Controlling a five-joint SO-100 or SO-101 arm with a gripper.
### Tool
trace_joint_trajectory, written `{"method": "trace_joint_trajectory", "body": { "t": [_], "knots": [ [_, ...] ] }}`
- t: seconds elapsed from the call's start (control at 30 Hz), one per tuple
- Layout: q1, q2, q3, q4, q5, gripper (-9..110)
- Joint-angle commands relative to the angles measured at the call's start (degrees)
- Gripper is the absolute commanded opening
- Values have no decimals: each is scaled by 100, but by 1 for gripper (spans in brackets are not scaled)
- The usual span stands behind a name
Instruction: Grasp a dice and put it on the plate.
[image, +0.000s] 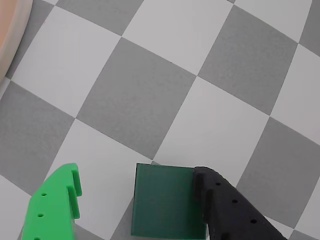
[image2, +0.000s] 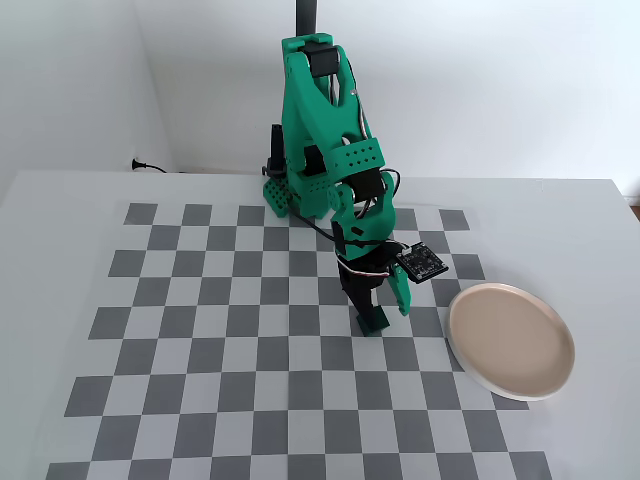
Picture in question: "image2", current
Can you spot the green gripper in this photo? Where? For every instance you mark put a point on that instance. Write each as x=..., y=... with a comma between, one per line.
x=361, y=286

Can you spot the dark green dice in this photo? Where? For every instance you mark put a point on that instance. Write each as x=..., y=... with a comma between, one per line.
x=375, y=326

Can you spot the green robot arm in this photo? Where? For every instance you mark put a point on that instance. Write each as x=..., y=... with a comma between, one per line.
x=320, y=120

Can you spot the beige round plate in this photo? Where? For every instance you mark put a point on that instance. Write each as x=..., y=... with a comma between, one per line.
x=510, y=340

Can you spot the grey checkerboard mat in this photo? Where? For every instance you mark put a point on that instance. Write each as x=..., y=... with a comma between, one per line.
x=250, y=375

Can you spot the black table clamp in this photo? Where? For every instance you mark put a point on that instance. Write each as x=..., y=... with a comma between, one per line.
x=275, y=150

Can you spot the black vertical pole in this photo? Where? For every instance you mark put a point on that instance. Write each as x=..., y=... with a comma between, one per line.
x=306, y=17

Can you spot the black wrist camera board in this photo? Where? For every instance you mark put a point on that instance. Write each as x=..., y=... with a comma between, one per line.
x=422, y=262

